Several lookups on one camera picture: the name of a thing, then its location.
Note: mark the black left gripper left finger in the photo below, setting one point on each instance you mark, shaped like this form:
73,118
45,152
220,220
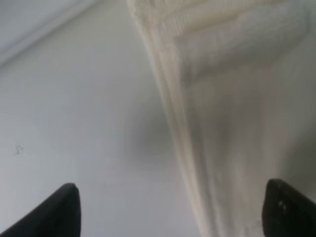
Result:
57,216

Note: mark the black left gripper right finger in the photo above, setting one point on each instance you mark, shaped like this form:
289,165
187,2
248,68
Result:
286,212

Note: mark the cream white towel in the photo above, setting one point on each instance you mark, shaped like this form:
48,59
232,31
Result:
238,83

